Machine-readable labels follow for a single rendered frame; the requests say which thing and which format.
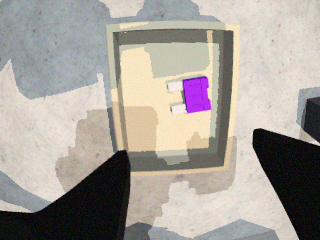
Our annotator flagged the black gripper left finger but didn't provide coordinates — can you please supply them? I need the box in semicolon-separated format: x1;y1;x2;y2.
0;149;131;240

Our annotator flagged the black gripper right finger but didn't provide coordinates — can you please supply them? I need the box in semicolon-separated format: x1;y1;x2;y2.
252;128;320;240

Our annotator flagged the beige rectangular tray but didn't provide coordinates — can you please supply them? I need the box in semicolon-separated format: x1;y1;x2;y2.
104;20;240;176

